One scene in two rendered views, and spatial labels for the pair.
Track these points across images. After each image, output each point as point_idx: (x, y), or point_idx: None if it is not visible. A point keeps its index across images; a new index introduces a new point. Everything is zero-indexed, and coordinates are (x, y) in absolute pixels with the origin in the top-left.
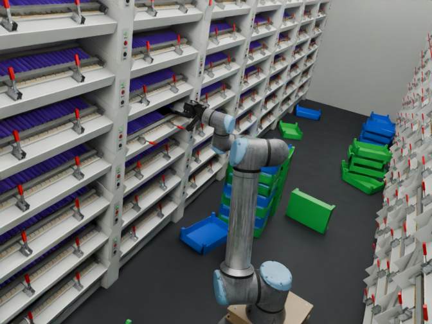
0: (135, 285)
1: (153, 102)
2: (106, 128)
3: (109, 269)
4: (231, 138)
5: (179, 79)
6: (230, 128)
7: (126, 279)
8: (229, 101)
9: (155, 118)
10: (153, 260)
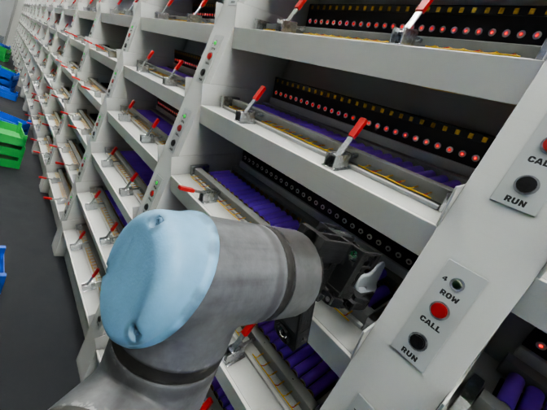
0: (39, 396)
1: (254, 129)
2: (179, 102)
3: (89, 333)
4: (90, 386)
5: (422, 187)
6: (114, 263)
7: (66, 391)
8: None
9: None
10: None
